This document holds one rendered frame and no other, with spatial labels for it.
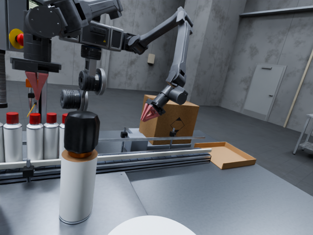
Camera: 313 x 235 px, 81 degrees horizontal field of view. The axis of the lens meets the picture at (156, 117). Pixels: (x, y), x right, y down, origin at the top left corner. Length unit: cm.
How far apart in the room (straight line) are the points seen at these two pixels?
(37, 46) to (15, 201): 44
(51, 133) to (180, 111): 73
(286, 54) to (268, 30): 126
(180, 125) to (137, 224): 87
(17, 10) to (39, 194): 57
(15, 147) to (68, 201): 33
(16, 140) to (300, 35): 852
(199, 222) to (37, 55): 70
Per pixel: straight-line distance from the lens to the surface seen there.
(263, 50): 894
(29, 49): 54
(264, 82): 861
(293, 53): 854
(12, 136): 79
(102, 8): 72
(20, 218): 65
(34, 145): 80
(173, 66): 89
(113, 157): 84
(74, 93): 186
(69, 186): 54
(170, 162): 98
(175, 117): 116
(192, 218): 75
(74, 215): 59
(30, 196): 72
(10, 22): 75
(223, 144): 149
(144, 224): 41
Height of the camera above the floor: 132
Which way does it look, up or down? 15 degrees down
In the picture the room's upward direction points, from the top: 10 degrees clockwise
